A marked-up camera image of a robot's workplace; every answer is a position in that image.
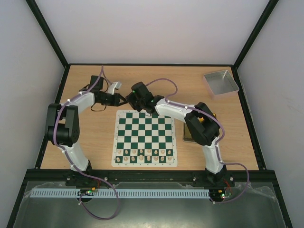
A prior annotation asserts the silver tin lid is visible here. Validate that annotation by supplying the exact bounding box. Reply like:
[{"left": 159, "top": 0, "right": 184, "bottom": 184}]
[{"left": 203, "top": 70, "right": 239, "bottom": 99}]

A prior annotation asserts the black mounting rail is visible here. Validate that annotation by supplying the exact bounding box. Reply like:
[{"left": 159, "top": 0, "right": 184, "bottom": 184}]
[{"left": 25, "top": 169, "right": 276, "bottom": 187}]

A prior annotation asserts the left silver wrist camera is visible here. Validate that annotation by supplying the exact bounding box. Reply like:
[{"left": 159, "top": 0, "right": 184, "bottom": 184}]
[{"left": 107, "top": 81, "right": 122, "bottom": 95}]

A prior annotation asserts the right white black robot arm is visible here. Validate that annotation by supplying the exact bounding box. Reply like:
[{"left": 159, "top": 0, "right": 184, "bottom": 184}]
[{"left": 126, "top": 93, "right": 227, "bottom": 186}]

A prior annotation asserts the gold tin with dark pieces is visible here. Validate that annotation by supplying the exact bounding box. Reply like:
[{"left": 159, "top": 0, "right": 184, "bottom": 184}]
[{"left": 182, "top": 113, "right": 218, "bottom": 143}]

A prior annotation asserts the green white chess board mat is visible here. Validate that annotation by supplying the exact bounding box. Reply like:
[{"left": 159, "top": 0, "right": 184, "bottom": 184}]
[{"left": 111, "top": 110, "right": 178, "bottom": 168}]

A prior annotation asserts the grey slotted cable duct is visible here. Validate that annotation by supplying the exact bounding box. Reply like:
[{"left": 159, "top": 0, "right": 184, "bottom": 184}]
[{"left": 30, "top": 188, "right": 209, "bottom": 199}]

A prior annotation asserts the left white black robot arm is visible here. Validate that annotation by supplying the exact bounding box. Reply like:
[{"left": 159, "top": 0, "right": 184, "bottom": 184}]
[{"left": 45, "top": 91, "right": 127, "bottom": 171}]

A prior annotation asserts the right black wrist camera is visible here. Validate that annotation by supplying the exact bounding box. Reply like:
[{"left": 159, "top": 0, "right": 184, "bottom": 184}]
[{"left": 131, "top": 82, "right": 152, "bottom": 99}]

